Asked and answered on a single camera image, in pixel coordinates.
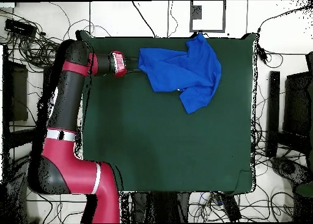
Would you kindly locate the blue printed T-shirt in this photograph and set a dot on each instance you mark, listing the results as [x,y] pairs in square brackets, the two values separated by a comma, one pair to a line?
[190,70]

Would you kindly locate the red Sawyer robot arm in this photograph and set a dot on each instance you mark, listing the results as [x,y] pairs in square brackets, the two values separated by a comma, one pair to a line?
[73,165]

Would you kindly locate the small dark grey square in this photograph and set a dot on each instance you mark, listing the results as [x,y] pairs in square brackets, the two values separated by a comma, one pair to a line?
[196,12]

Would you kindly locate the dark green table cloth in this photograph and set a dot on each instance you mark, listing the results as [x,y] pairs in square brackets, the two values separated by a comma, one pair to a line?
[171,148]

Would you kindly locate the black electronics box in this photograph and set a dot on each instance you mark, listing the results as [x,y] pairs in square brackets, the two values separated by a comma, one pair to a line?
[20,28]

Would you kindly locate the black plug adapter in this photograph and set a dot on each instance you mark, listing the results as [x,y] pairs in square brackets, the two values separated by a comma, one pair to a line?
[262,54]

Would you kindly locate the dark grey floor stand base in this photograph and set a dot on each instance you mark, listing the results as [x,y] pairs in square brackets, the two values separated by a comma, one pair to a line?
[288,167]
[14,185]

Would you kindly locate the black rectangular floor device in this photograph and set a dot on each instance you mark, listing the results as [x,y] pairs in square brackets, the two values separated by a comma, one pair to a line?
[231,207]

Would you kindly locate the dark green round object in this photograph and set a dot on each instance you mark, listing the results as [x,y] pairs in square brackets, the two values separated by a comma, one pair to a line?
[304,190]

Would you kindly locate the grey square floor frame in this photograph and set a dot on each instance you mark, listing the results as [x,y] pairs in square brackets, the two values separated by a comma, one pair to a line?
[207,31]

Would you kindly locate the black metal frame stand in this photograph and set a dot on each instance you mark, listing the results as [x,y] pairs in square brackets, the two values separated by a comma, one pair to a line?
[19,99]
[273,106]

